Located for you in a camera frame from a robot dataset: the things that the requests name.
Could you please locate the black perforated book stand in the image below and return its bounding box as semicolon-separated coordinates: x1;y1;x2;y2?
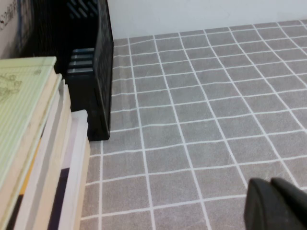
16;0;115;142

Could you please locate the blue yellow mechanical design book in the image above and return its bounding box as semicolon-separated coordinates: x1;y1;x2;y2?
0;56;62;230

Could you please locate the white book orange spine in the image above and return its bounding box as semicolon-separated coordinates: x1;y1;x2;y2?
0;0;24;59

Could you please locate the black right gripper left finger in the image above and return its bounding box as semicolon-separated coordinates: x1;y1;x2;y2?
244;177;301;230

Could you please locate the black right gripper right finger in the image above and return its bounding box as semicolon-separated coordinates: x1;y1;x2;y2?
272;177;307;230

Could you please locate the light grey cover book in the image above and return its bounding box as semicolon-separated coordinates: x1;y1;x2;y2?
47;109;92;230

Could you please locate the dark robot cover book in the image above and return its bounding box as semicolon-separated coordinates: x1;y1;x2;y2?
6;74;67;230

